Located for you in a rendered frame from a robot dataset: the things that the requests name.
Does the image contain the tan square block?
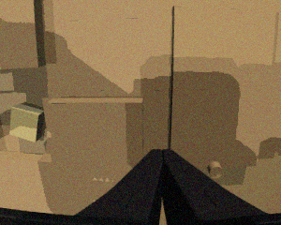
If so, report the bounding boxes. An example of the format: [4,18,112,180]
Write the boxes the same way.
[9,104,44,142]

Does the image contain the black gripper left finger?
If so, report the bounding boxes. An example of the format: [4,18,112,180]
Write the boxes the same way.
[0,149,164,225]

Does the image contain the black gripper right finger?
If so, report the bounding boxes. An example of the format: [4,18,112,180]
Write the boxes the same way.
[162,149,281,225]

